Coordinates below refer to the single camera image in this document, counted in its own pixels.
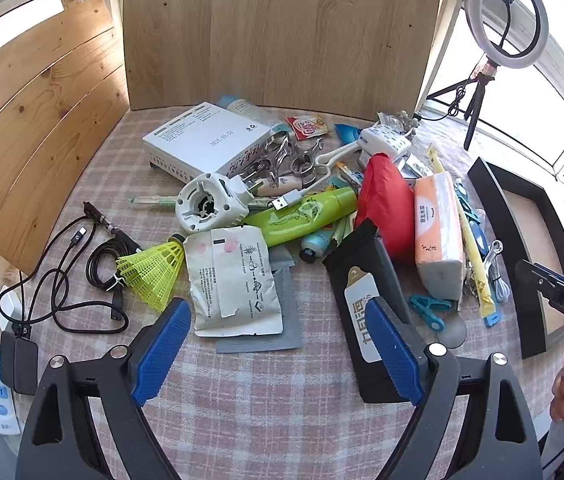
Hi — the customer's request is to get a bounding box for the white plastic handle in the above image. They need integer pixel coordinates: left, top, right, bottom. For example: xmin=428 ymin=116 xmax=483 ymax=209
xmin=314 ymin=140 xmax=364 ymax=171

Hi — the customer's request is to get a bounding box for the black case with label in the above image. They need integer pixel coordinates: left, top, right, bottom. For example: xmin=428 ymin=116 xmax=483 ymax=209
xmin=322 ymin=219 xmax=444 ymax=404

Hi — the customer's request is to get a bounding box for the white cardboard box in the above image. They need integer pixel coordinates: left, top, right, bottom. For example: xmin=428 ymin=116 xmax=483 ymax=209
xmin=143 ymin=102 xmax=284 ymax=182

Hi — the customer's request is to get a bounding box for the black cable with plug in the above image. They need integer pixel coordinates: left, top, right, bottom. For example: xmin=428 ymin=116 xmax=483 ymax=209
xmin=18 ymin=202 xmax=143 ymax=334

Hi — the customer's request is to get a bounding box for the teal clothes peg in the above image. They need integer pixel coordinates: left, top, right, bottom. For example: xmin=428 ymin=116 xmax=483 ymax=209
xmin=409 ymin=293 xmax=453 ymax=331

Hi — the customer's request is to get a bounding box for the white usb cable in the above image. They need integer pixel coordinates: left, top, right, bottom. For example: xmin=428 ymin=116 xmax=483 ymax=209
xmin=256 ymin=187 xmax=315 ymax=212

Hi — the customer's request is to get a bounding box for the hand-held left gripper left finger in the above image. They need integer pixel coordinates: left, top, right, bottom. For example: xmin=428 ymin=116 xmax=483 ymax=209
xmin=14 ymin=297 xmax=193 ymax=480

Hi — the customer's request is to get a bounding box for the wooden slatted panel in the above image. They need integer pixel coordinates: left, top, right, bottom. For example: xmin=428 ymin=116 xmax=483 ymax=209
xmin=0 ymin=0 xmax=130 ymax=277

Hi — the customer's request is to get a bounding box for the green clear tube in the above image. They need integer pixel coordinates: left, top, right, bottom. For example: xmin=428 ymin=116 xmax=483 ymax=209
xmin=129 ymin=194 xmax=179 ymax=212

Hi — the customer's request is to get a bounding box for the yellow long packet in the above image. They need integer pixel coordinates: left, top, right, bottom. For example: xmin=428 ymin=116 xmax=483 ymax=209
xmin=427 ymin=142 xmax=502 ymax=329

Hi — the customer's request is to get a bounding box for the pink plaid desktop cloth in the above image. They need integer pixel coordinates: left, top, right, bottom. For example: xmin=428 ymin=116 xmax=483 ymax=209
xmin=17 ymin=105 xmax=564 ymax=480

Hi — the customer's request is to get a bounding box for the black tray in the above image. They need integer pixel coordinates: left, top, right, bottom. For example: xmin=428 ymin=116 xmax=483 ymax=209
xmin=467 ymin=157 xmax=564 ymax=359

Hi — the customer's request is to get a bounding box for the black coiled cable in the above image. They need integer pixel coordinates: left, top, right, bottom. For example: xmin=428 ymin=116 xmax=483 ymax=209
xmin=85 ymin=237 xmax=143 ymax=292

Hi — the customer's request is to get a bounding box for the printed card package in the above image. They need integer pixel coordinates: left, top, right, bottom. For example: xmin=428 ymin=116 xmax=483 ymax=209
xmin=394 ymin=152 xmax=434 ymax=181

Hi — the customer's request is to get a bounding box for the yellow shuttlecock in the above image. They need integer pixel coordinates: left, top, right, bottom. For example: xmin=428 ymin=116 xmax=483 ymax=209
xmin=115 ymin=239 xmax=187 ymax=312

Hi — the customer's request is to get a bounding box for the green plastic tube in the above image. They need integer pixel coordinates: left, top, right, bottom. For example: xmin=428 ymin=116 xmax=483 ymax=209
xmin=243 ymin=186 xmax=358 ymax=249

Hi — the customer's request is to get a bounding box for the orange tissue pack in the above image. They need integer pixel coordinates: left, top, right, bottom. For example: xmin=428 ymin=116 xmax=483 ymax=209
xmin=414 ymin=173 xmax=466 ymax=299

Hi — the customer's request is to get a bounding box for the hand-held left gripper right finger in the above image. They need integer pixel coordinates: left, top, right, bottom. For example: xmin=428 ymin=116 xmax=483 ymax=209
xmin=364 ymin=299 xmax=545 ymax=480

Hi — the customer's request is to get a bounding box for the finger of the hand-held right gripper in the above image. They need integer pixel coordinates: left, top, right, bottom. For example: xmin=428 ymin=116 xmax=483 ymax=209
xmin=514 ymin=259 xmax=564 ymax=306

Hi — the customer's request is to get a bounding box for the grey bead bunch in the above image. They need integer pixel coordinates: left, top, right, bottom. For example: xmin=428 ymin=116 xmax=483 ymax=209
xmin=396 ymin=109 xmax=421 ymax=134

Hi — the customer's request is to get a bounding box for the large wooden board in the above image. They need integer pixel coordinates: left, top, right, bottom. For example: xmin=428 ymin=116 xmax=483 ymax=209
xmin=123 ymin=0 xmax=445 ymax=112

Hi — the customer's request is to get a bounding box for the white dotted tissue pack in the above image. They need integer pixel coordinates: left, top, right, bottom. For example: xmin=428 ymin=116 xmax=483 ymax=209
xmin=359 ymin=125 xmax=413 ymax=159

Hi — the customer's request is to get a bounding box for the blue white cable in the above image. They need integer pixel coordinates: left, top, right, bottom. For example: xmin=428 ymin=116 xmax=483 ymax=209
xmin=481 ymin=239 xmax=511 ymax=304

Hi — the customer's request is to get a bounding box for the red white snack sachet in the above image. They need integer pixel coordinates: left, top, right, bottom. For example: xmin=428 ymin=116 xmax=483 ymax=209
xmin=285 ymin=115 xmax=331 ymax=140

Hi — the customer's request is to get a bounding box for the white round plug device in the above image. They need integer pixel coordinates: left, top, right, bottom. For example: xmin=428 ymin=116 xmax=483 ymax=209
xmin=175 ymin=172 xmax=254 ymax=234

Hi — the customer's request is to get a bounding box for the red pouch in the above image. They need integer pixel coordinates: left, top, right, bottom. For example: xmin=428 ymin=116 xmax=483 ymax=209
xmin=354 ymin=153 xmax=419 ymax=264

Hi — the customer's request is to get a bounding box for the black power adapter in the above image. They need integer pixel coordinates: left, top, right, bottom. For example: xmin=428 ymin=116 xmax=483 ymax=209
xmin=0 ymin=329 xmax=39 ymax=396

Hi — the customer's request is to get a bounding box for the ring light on tripod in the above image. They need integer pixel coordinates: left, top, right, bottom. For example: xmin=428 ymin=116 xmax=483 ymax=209
xmin=426 ymin=0 xmax=551 ymax=152

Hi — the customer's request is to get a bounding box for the grey round disc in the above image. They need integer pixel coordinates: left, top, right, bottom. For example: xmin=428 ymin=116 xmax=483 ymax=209
xmin=431 ymin=317 xmax=468 ymax=349

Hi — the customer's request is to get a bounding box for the white foil packet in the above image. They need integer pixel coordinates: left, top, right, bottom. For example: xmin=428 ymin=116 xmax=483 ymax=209
xmin=183 ymin=226 xmax=284 ymax=337

